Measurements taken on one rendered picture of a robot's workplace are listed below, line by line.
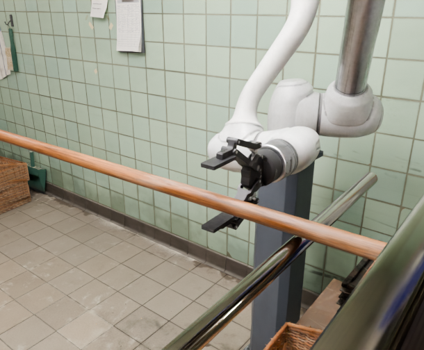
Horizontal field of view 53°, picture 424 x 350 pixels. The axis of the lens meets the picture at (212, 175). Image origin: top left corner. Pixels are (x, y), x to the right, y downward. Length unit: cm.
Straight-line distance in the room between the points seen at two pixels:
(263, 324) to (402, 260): 181
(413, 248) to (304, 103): 136
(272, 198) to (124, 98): 148
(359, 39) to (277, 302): 108
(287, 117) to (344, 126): 20
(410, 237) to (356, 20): 116
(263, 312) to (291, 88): 97
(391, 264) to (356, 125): 138
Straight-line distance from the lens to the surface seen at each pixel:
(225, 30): 222
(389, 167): 196
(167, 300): 246
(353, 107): 148
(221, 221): 81
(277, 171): 90
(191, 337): 51
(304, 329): 119
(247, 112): 110
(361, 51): 138
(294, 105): 152
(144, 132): 275
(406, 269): 17
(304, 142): 99
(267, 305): 190
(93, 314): 244
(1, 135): 128
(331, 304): 155
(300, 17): 111
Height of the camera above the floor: 152
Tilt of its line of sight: 22 degrees down
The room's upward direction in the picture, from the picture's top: straight up
